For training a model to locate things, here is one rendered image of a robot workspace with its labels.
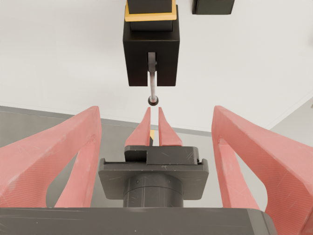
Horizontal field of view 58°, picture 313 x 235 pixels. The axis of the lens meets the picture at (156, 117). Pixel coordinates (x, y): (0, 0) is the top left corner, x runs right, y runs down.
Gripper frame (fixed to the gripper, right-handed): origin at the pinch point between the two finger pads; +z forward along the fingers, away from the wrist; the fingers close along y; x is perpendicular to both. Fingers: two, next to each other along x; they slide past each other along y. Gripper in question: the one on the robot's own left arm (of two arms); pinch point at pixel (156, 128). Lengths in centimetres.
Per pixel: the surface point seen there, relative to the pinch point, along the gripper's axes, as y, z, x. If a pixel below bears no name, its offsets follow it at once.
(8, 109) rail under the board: 23.8, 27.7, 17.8
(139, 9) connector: 1.1, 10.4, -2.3
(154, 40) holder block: 0.1, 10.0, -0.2
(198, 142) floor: -22, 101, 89
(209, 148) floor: -28, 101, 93
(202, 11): -4.6, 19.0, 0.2
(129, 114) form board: 4.4, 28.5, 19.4
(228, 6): -7.0, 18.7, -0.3
